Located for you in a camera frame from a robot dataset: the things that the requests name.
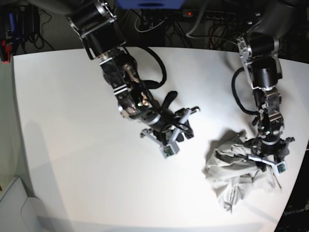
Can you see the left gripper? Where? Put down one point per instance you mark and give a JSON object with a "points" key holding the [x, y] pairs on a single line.
{"points": [[270, 152]]}

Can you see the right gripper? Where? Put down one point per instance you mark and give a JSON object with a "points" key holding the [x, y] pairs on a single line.
{"points": [[168, 127]]}

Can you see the beige t-shirt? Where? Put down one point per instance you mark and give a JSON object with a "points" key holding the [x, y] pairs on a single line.
{"points": [[231, 175]]}

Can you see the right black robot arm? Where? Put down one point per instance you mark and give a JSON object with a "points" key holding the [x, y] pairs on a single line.
{"points": [[98, 29]]}

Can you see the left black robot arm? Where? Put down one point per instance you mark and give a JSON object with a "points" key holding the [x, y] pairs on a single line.
{"points": [[259, 48]]}

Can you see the blue box overhead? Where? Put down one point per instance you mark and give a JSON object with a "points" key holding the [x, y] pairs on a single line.
{"points": [[150, 4]]}

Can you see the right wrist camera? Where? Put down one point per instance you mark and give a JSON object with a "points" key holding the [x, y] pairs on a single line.
{"points": [[169, 150]]}

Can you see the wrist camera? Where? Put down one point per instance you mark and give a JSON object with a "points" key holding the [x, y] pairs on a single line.
{"points": [[280, 167], [169, 150]]}

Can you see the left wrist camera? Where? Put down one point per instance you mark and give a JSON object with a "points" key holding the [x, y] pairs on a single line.
{"points": [[280, 167]]}

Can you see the white power strip red switch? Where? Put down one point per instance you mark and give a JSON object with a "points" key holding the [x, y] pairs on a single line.
{"points": [[211, 15]]}

